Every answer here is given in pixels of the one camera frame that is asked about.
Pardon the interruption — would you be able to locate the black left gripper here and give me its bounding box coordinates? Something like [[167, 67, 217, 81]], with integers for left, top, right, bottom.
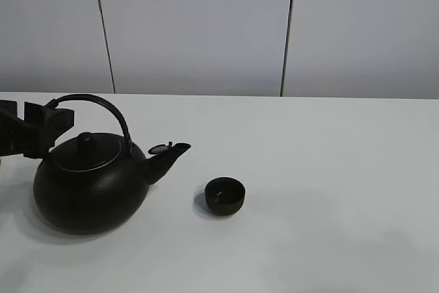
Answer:
[[1, 99, 75, 159]]

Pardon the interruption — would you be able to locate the black round teapot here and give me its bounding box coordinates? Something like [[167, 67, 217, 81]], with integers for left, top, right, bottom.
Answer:
[[33, 94, 191, 235]]

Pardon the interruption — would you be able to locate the small black teacup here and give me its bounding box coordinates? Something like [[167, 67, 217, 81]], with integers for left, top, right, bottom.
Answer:
[[204, 177, 246, 217]]

